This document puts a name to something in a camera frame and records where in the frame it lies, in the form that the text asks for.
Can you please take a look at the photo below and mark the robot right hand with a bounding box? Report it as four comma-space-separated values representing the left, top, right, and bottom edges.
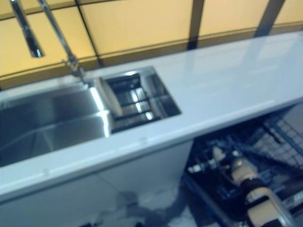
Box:
188, 157, 258, 185

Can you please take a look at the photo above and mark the cream deep round plate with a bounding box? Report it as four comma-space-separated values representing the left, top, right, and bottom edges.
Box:
211, 146, 226, 164

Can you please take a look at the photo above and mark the black dishwasher door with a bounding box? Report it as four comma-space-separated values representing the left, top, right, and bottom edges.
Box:
184, 176, 303, 227

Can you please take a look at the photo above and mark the white cabinet door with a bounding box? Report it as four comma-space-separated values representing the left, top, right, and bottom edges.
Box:
94, 139, 195, 227
0, 172, 120, 227

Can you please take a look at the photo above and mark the black dish drying rack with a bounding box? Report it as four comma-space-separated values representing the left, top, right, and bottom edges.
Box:
101, 70, 162, 133

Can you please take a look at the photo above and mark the stainless steel sink basin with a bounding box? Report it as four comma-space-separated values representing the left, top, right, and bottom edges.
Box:
0, 66, 182, 167

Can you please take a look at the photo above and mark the chrome gooseneck kitchen faucet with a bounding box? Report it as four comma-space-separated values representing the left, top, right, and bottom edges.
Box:
9, 0, 86, 84

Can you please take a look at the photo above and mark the black wire dishwasher rack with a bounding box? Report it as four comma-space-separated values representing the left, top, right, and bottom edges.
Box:
188, 115, 303, 207

